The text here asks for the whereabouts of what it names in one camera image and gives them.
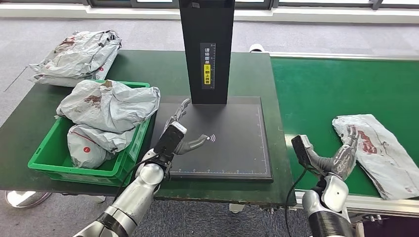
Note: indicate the chrome round base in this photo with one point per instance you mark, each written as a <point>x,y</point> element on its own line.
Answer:
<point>23,199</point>

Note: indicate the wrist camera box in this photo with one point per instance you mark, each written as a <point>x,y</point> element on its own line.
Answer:
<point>170,144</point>
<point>301,150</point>

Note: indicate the dark window frame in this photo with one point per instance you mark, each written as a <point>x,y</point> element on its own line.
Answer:
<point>111,4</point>

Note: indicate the white conveyor roller end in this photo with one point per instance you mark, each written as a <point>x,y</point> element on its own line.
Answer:
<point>257,48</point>

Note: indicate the grey parcel bag faded print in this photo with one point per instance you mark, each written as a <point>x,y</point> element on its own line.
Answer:
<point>114,108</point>

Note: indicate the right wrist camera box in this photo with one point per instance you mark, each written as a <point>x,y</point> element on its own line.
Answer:
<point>301,150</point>

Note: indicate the white parcel bag red dot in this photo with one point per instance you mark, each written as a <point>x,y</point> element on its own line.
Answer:
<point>85,150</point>

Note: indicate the green plastic crate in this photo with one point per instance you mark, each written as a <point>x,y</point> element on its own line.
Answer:
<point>49,153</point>

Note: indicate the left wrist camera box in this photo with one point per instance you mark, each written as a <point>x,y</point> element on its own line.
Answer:
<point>170,144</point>

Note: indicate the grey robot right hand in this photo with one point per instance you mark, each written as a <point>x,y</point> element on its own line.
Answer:
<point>343,162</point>

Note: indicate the green conveyor belt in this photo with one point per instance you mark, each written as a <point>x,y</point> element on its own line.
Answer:
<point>311,98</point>

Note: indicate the dark green table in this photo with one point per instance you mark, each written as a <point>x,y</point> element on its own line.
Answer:
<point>157,72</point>

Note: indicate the white window sill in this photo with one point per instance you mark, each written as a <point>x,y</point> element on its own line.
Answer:
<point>294,15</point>

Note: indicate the black inbound scanner machine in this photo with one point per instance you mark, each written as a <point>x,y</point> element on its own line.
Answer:
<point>235,153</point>

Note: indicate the crumpled grey parcel bag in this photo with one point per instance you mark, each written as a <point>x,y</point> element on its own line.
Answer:
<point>78,55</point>
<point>65,82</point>

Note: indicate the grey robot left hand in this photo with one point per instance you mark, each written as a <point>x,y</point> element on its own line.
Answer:
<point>193,145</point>

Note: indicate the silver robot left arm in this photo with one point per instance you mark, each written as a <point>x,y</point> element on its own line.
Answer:
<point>137,196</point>

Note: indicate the grey parcel bag red print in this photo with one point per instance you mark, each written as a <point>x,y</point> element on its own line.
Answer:
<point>386,157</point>

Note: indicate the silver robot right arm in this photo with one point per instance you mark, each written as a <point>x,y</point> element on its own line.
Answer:
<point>327,216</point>

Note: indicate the aluminium conveyor frame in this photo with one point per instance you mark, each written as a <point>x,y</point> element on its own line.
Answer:
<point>376,206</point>

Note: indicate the white table foot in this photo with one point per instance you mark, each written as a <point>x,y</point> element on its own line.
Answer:
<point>100,199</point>
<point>235,208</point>

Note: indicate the black yellow label sticker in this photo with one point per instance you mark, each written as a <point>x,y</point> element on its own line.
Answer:
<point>208,75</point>

